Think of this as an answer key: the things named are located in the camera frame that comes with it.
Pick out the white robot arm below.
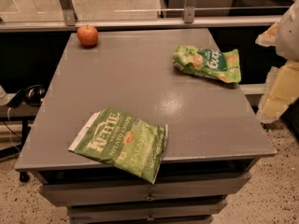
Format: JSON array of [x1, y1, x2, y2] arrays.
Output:
[[255, 1, 299, 123]]

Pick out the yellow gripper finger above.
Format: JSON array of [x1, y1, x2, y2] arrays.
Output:
[[256, 61, 299, 123], [255, 21, 279, 47]]

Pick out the grey drawer cabinet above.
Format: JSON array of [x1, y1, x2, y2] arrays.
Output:
[[16, 29, 275, 224]]

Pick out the red apple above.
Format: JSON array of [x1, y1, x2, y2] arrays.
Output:
[[77, 25, 98, 47]]

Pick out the green rice chip bag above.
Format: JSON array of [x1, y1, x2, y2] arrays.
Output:
[[173, 46, 241, 83]]

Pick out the black headphones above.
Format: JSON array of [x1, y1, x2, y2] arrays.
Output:
[[7, 85, 46, 108]]

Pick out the metal railing with glass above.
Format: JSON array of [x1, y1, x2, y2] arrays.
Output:
[[0, 0, 296, 32]]

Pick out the white cable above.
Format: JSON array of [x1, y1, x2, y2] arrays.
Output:
[[6, 106, 22, 154]]

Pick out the green Kettle jalapeno chip bag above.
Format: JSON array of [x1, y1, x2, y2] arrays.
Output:
[[68, 107, 168, 184]]

